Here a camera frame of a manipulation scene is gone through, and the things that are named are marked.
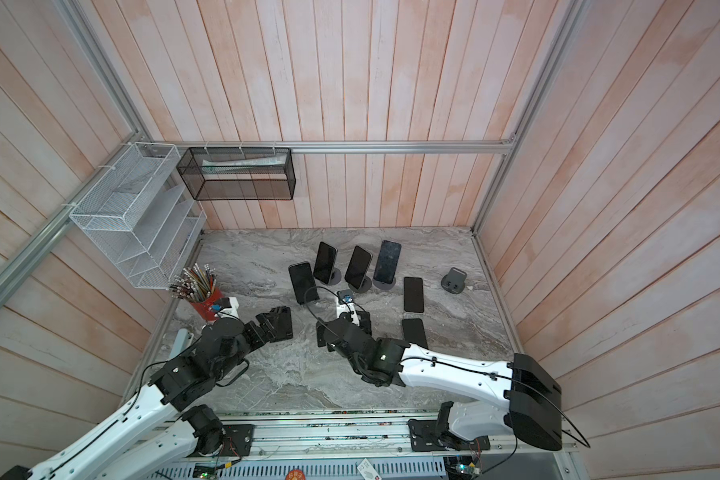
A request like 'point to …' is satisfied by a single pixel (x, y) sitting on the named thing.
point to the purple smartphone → (387, 262)
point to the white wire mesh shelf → (148, 223)
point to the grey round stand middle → (364, 286)
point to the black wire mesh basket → (238, 174)
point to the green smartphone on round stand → (326, 259)
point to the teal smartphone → (358, 266)
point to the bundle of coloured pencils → (193, 284)
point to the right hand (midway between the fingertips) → (333, 317)
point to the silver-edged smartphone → (414, 294)
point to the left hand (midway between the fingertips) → (269, 327)
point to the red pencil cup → (204, 305)
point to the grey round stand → (335, 276)
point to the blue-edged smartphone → (303, 282)
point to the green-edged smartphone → (414, 332)
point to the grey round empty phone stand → (454, 281)
